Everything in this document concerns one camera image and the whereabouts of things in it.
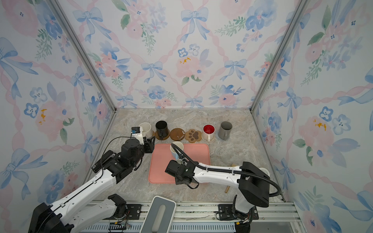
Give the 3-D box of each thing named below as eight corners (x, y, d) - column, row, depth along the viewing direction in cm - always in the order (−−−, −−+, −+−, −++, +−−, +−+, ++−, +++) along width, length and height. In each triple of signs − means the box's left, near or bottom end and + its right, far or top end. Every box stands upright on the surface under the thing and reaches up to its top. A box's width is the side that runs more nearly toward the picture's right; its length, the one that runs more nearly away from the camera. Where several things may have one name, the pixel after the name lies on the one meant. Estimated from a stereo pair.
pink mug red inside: (202, 143, 102) (203, 136, 95) (201, 131, 109) (202, 124, 102) (214, 143, 102) (216, 136, 95) (212, 131, 109) (214, 124, 102)
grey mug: (219, 141, 103) (222, 132, 94) (217, 131, 109) (220, 121, 100) (229, 141, 103) (233, 132, 94) (227, 131, 109) (231, 121, 100)
